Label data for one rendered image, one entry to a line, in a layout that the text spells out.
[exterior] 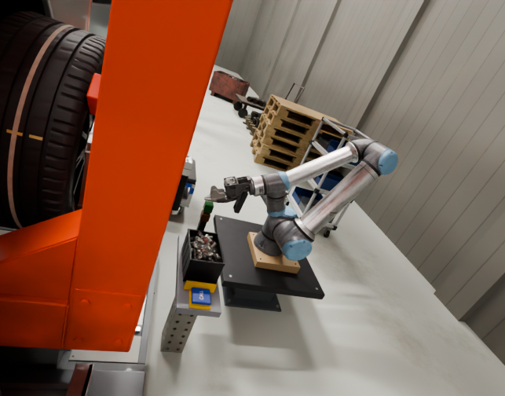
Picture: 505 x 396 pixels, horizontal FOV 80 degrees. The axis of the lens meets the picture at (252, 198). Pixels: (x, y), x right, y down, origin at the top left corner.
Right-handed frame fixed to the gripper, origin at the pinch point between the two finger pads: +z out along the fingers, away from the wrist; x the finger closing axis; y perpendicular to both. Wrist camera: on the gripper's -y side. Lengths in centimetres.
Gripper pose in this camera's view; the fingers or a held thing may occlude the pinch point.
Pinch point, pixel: (207, 199)
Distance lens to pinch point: 132.4
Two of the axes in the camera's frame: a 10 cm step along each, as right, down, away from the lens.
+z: -9.6, 1.9, -1.8
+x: 2.6, 5.2, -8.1
